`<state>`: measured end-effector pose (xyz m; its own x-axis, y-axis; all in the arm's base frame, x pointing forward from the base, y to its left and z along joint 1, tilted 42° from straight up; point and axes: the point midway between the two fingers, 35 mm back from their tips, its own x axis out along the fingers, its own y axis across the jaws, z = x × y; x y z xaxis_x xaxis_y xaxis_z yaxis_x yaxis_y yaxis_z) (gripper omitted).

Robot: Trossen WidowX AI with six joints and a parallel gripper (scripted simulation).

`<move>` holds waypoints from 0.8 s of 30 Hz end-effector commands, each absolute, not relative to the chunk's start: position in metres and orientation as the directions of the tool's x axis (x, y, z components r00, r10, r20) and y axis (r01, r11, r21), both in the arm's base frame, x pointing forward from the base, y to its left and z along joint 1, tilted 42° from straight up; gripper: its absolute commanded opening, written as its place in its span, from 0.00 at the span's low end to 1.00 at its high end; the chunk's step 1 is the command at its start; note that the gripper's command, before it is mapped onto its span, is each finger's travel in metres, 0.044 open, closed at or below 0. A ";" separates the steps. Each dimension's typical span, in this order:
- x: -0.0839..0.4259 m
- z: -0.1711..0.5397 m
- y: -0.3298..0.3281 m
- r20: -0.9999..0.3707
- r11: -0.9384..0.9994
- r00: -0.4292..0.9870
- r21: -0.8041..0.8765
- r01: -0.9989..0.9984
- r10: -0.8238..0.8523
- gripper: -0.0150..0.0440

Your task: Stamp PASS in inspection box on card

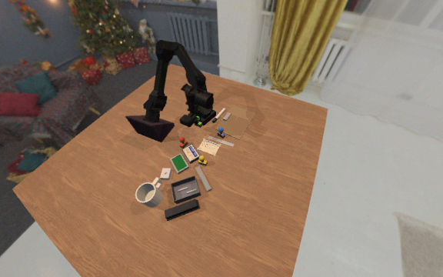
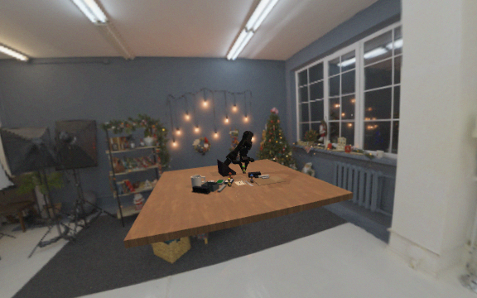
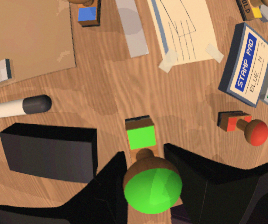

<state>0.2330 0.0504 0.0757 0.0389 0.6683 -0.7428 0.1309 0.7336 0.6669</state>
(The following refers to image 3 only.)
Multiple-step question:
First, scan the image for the yellow rubber stamp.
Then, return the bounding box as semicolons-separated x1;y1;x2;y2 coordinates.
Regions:
236;0;268;20

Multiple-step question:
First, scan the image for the red rubber stamp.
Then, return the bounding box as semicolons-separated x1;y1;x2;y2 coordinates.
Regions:
216;111;268;147

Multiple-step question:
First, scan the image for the cream inspection card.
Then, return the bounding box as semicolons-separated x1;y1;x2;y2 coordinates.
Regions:
147;0;224;73

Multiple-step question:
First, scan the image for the tan flat board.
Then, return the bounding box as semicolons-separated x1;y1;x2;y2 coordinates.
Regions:
0;0;77;88

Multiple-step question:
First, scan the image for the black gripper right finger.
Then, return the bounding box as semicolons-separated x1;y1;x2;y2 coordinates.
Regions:
163;144;268;224

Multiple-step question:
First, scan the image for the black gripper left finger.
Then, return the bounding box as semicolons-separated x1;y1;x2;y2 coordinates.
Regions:
0;152;129;224

